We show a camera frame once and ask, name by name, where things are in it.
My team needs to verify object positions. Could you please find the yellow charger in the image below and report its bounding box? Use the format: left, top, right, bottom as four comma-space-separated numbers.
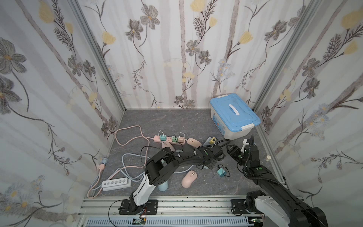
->
209, 137, 217, 145

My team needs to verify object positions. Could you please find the blue power strip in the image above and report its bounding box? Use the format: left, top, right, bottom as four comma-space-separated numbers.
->
203, 137, 213, 146

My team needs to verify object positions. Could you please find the black USB cable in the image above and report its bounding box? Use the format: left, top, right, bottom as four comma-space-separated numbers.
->
216, 164, 231, 178

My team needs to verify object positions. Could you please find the teal USB charger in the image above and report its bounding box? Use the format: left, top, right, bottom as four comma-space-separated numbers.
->
159, 134, 167, 141

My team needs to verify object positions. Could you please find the pink power strip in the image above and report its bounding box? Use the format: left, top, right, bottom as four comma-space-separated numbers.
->
153, 135, 186, 145

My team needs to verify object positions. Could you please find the blue mouse front left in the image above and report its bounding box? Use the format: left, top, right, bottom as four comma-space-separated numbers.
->
158, 180, 169, 192

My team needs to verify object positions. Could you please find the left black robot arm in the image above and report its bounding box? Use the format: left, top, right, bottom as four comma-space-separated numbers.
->
118, 145, 225, 215

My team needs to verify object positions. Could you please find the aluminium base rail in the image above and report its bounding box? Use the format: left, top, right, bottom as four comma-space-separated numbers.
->
76, 195, 313, 227

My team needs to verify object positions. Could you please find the pink mouse near strip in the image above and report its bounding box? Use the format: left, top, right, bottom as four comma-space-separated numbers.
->
162, 141, 175, 152

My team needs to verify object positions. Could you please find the pink mouse front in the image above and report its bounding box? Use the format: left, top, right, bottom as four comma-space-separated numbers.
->
181, 170, 198, 188

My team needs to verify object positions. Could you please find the pink mouse back right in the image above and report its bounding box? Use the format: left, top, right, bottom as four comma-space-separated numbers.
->
186, 138, 202, 148

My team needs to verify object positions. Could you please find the white power strip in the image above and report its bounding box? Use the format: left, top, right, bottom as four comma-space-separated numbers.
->
101, 177, 131, 192

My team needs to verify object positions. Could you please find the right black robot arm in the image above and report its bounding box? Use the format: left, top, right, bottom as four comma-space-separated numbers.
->
227, 136, 328, 227

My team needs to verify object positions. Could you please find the blue lid storage box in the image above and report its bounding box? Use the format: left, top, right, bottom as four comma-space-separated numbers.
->
210, 93, 261, 140

